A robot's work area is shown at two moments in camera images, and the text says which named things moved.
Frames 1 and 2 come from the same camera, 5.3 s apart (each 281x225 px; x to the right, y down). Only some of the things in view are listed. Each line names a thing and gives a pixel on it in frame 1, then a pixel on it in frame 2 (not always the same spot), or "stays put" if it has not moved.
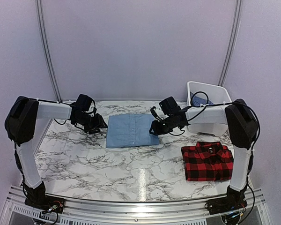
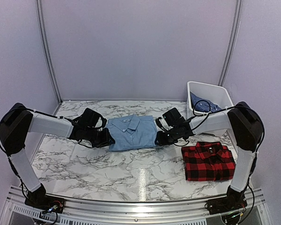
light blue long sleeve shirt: [130, 130] stays put
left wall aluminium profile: [48, 50] stays put
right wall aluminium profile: [238, 11] stays put
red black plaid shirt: [208, 161] stays put
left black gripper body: [89, 123] to [98, 140]
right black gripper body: [165, 128] to [171, 138]
